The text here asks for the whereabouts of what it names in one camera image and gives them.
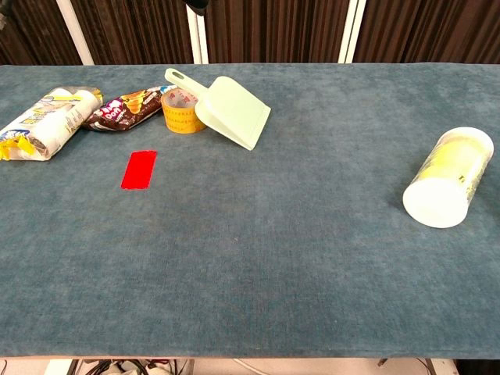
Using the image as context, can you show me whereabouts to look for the brown chocolate snack packet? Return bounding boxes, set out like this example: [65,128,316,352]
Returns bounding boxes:
[80,85,177,132]

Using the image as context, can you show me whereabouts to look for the cables under table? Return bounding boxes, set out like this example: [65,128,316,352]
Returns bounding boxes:
[70,358,192,375]

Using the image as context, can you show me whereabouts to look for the white partition post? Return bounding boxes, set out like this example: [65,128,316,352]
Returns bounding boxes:
[337,0,368,65]
[185,0,210,65]
[55,0,95,66]

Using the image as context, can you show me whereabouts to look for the pale green plastic dustpan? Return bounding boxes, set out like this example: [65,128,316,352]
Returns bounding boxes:
[164,68,272,152]

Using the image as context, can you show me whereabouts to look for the yellow packing tape roll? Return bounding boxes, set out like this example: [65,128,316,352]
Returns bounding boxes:
[160,88,208,135]

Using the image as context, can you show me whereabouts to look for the blue-grey table cloth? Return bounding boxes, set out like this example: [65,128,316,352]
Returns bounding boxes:
[0,62,500,359]

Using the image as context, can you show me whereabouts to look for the clear canister with yellow contents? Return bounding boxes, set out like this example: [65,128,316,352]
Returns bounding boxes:
[402,126,495,229]

